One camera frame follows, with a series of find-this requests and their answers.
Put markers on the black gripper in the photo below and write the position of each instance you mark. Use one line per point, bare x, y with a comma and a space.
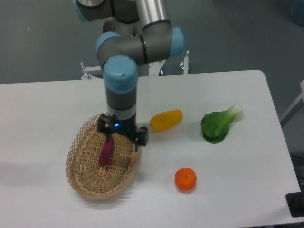
110, 124

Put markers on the purple sweet potato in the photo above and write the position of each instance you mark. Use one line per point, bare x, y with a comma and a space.
106, 152

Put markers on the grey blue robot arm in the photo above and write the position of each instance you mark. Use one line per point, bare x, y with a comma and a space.
119, 56

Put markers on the woven wicker basket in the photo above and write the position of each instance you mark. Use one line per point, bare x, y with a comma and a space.
92, 180

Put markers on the yellow mango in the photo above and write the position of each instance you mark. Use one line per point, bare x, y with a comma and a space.
166, 120

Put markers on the orange tangerine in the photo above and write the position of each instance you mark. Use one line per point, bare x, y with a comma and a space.
185, 179

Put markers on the green bok choy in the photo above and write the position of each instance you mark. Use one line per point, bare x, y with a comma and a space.
215, 126

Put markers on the black box at table edge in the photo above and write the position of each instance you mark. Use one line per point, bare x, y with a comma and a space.
295, 203

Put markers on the white table leg frame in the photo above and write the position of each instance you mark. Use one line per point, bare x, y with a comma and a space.
293, 108

